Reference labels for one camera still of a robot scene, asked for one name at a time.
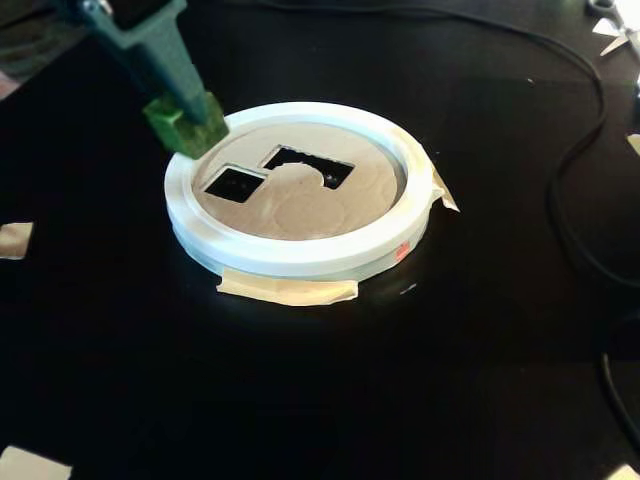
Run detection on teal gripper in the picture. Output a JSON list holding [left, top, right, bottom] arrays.
[[49, 0, 209, 125]]

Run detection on green square wooden block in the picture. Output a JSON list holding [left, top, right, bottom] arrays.
[[142, 92, 230, 160]]

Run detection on white round shape sorter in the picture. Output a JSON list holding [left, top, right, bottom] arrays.
[[163, 102, 434, 281]]

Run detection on wide masking tape strip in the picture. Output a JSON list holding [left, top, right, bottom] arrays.
[[215, 269, 360, 307]]

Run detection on black table mat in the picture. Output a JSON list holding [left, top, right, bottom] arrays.
[[0, 0, 640, 480]]

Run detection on grey scissors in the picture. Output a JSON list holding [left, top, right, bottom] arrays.
[[586, 0, 640, 58]]

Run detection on long black cable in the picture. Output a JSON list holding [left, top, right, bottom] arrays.
[[249, 0, 640, 289]]

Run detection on short black cable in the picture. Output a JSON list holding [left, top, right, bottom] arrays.
[[601, 352, 640, 444]]

